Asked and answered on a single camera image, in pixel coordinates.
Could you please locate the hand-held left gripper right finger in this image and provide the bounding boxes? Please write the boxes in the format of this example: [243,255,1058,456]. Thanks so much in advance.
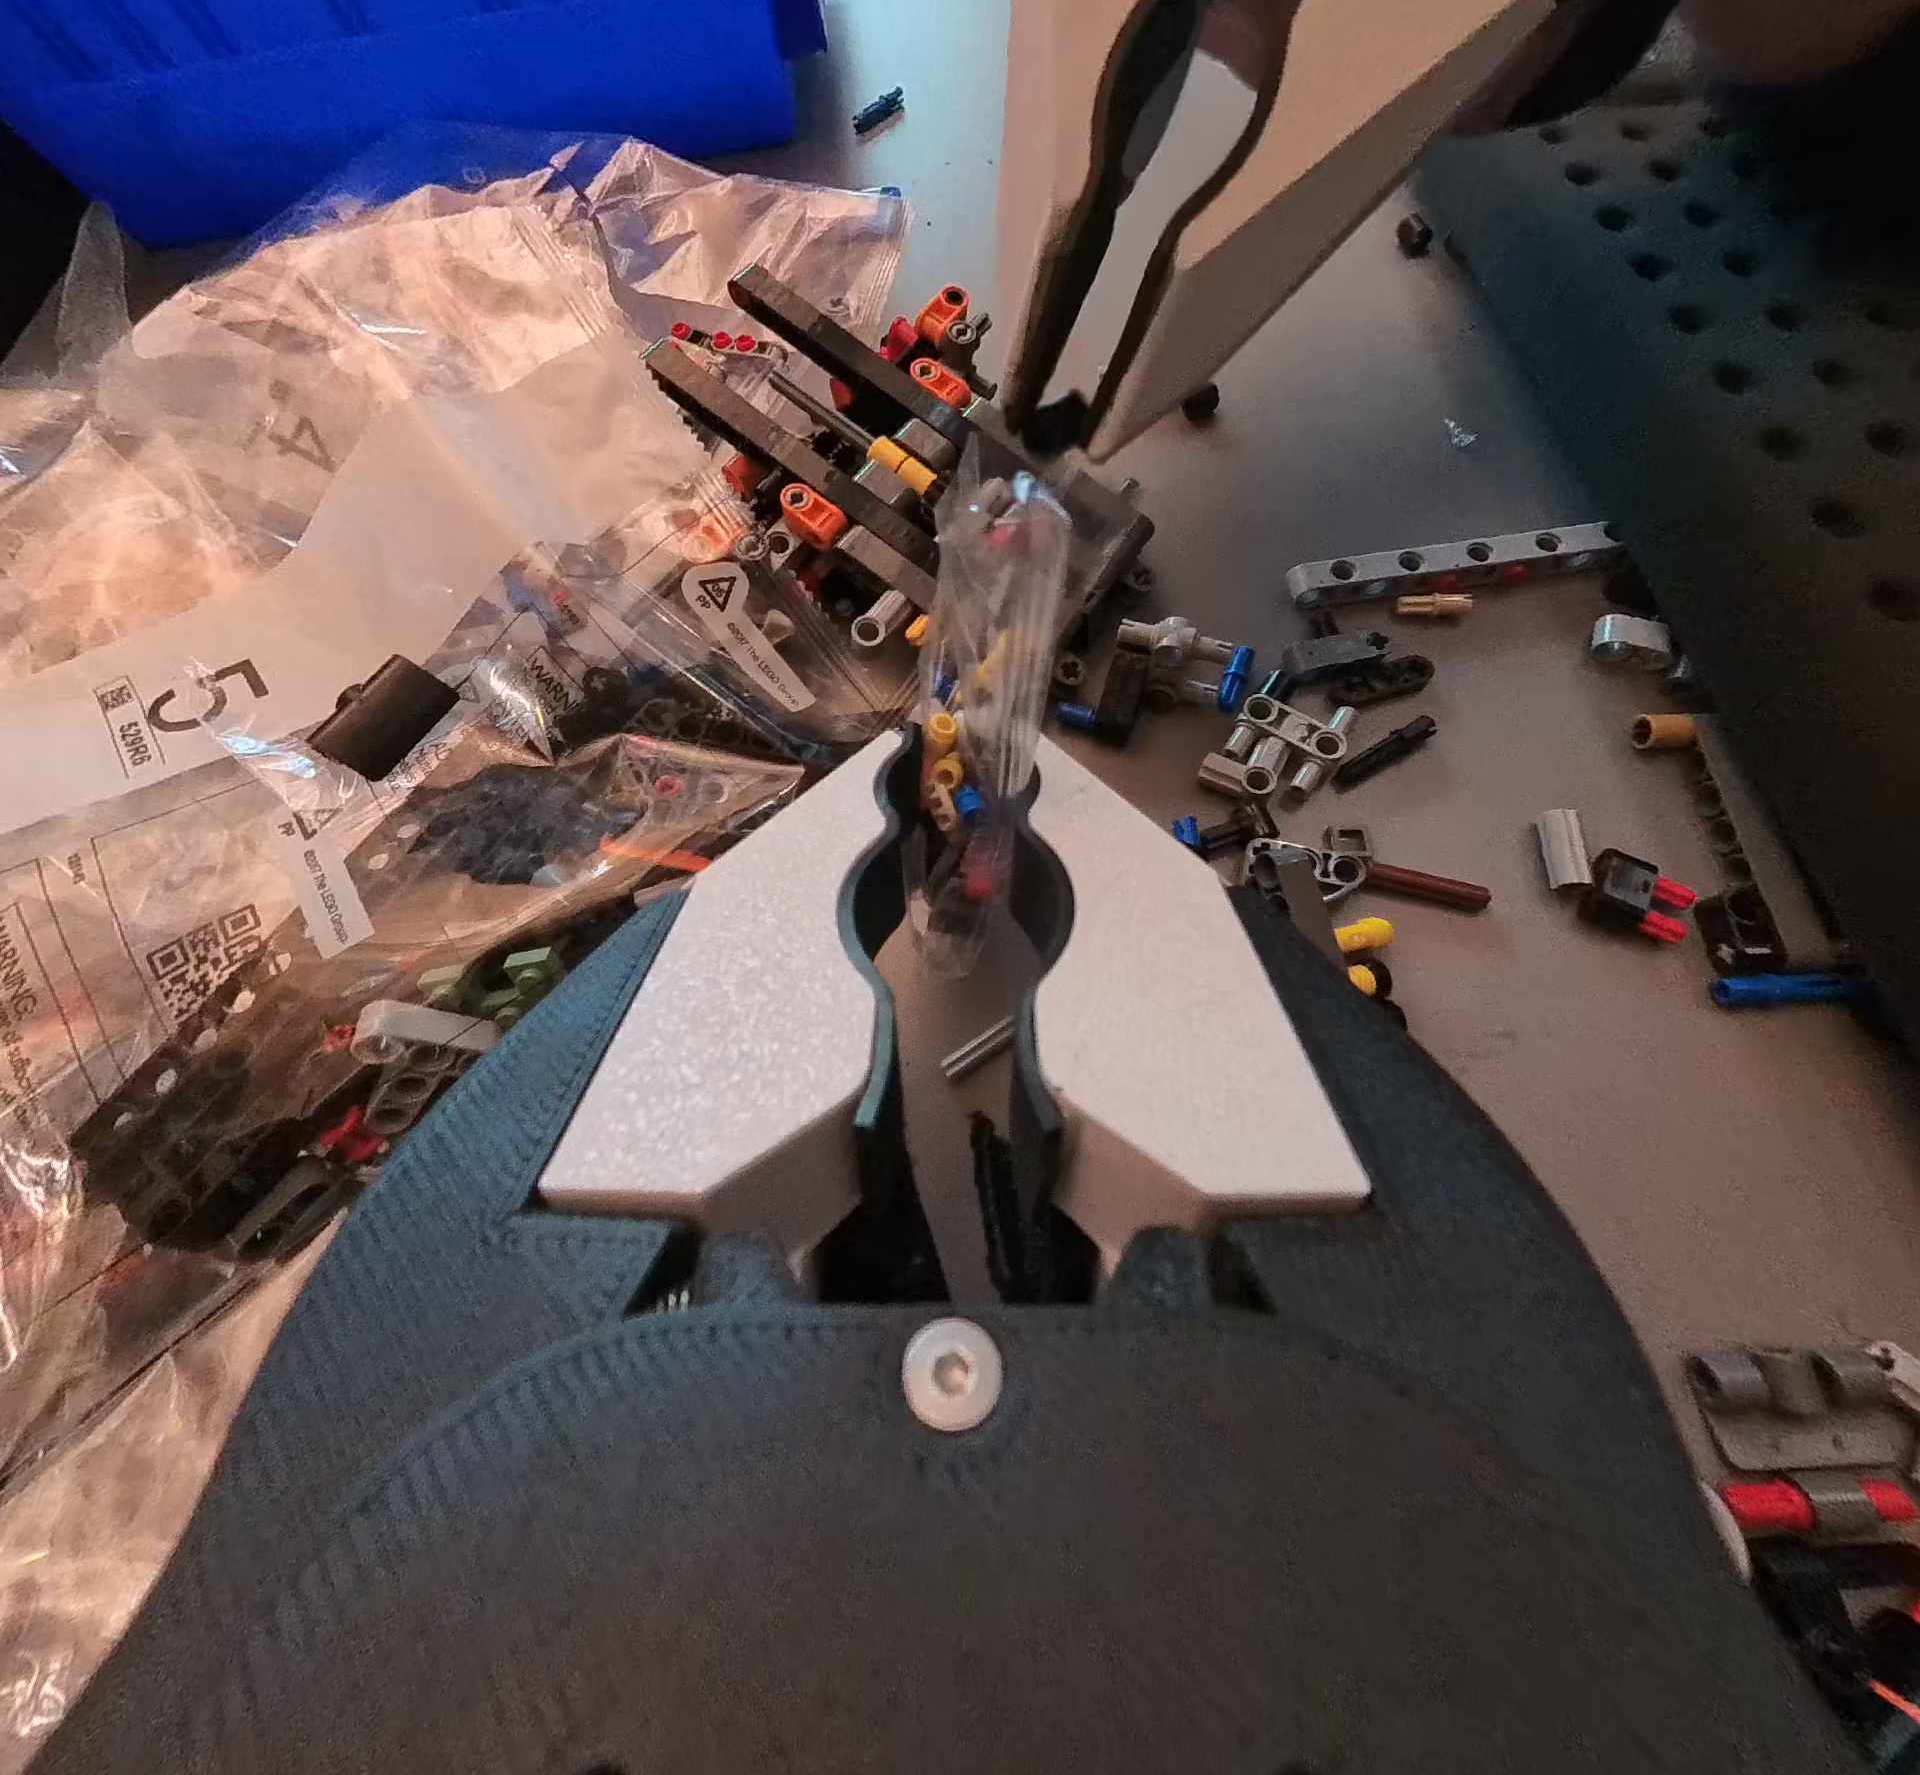
[1018,737,1375,1286]

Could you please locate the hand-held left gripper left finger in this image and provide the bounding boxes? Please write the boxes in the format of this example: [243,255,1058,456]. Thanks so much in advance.
[534,729,919,1286]

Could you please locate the pile of toy bricks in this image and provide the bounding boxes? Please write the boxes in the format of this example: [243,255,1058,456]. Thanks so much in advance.
[1050,208,1920,1768]

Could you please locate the small clear parts bag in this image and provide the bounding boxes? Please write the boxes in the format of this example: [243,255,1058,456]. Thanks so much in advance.
[907,462,1085,979]

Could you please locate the black perforated board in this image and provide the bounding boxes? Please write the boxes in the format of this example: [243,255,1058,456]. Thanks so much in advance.
[1416,79,1920,1012]

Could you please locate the black toy connector piece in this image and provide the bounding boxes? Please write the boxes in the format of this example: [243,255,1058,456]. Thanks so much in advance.
[308,653,461,782]

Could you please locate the long grey toy beam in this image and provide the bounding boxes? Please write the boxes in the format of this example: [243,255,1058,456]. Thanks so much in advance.
[1285,521,1626,611]

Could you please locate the numbered clear parts bag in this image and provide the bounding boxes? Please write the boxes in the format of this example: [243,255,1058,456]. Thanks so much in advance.
[0,514,843,1266]

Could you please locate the blue plastic bin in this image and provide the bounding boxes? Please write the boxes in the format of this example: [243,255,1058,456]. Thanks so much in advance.
[0,0,828,249]

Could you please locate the large clear crumpled bag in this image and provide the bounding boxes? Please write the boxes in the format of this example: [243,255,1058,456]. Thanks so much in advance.
[0,1249,299,1521]

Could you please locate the white paper bag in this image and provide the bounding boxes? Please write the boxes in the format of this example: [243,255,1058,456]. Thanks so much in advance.
[0,1429,255,1775]

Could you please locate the black toy frame assembly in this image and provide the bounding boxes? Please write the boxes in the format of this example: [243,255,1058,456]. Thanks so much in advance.
[641,265,1161,657]

